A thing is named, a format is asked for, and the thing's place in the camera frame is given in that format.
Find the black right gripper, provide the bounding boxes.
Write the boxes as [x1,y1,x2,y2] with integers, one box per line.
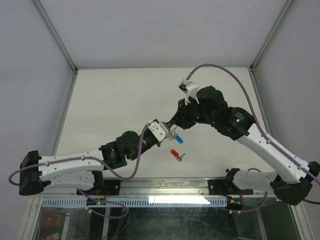
[170,96,217,130]

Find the metal keyring with clips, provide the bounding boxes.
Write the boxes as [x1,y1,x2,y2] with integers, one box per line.
[165,121,178,140]

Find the key with blue tag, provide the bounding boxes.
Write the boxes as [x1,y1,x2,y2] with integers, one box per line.
[174,133,184,144]

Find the key with red tag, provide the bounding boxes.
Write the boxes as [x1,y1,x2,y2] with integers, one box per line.
[170,149,186,162]

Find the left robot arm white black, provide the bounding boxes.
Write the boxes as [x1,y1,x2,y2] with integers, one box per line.
[19,129,165,196]

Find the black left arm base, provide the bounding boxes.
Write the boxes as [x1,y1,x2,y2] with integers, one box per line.
[82,171,122,196]

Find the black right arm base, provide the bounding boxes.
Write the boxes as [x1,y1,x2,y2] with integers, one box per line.
[207,168,254,198]

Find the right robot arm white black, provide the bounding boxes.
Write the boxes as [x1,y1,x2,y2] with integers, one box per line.
[170,83,320,206]

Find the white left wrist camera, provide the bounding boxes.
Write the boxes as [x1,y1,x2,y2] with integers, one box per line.
[146,119,170,142]

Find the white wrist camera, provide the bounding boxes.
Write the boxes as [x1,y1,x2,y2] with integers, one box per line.
[178,78,199,105]
[146,119,170,142]

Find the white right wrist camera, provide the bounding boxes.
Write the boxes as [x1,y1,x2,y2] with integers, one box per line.
[178,78,199,105]

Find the aluminium mounting rail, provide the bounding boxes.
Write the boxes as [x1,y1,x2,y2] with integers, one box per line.
[30,173,266,198]

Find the right aluminium frame post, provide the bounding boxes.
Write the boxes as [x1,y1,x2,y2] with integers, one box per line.
[248,0,296,176]

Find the aluminium frame post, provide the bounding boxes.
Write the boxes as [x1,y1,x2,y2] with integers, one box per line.
[31,0,79,176]
[248,0,296,176]

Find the white slotted cable duct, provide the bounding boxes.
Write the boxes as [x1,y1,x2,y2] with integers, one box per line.
[42,195,227,208]

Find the left aluminium frame post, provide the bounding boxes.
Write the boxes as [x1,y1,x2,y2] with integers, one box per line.
[31,0,79,176]

